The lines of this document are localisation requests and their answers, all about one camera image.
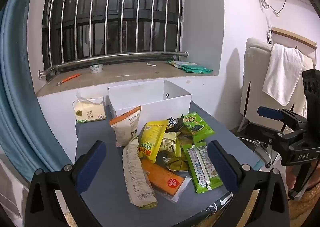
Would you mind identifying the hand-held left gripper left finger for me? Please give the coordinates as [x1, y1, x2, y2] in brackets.
[25, 140, 108, 227]

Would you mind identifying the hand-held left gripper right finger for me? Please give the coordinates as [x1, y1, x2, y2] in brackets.
[207, 140, 290, 227]

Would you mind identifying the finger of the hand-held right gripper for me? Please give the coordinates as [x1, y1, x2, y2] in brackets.
[244, 123, 307, 149]
[257, 106, 309, 133]

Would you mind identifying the green snack packet white label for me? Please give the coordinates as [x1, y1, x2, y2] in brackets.
[182, 142, 223, 194]

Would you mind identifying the long beige snack packet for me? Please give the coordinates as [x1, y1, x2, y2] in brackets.
[122, 137, 158, 209]

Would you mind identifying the green seaweed snack packet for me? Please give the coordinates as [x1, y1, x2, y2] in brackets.
[183, 112, 215, 143]

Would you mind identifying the beige bag with orange edge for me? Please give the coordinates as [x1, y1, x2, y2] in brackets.
[109, 106, 142, 148]

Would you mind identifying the pale yellow snack packet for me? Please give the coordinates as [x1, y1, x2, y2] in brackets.
[160, 131, 184, 158]

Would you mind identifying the orange cracker packet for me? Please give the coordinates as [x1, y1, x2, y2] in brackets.
[141, 159, 192, 204]

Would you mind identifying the small dark blue snack packet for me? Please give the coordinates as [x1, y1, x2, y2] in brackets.
[167, 117, 184, 133]

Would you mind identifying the white cardboard box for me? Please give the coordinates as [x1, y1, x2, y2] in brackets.
[107, 79, 193, 124]

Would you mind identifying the person's right hand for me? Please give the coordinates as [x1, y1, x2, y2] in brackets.
[286, 165, 298, 190]

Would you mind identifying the metal chair base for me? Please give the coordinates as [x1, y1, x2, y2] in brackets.
[236, 136, 273, 168]

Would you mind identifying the blue-grey table cover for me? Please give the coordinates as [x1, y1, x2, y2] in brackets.
[74, 100, 262, 227]

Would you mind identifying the white towel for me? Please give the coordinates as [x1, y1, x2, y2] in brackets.
[262, 43, 305, 106]

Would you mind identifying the beige chair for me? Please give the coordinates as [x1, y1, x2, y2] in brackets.
[239, 37, 314, 133]

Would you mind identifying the tan woven fabric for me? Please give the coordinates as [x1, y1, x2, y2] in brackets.
[250, 187, 320, 227]

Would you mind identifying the cream tissue pack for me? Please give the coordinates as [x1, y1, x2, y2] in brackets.
[73, 92, 107, 124]

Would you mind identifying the wooden framed board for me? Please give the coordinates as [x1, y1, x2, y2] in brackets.
[267, 26, 318, 68]

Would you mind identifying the white shelf unit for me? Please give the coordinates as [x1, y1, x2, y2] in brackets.
[0, 147, 33, 227]

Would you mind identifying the white tape roll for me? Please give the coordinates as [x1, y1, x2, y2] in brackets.
[89, 64, 104, 75]

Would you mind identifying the white green plastic packet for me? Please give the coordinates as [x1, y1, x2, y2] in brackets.
[167, 60, 198, 69]

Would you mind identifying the blue curtain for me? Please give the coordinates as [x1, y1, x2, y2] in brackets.
[0, 0, 73, 180]

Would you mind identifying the steel window guard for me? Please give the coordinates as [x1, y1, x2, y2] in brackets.
[38, 0, 192, 84]

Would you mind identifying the orange handled tool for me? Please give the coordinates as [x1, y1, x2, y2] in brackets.
[57, 73, 82, 86]

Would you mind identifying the black cable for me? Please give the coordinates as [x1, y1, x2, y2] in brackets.
[274, 0, 288, 18]

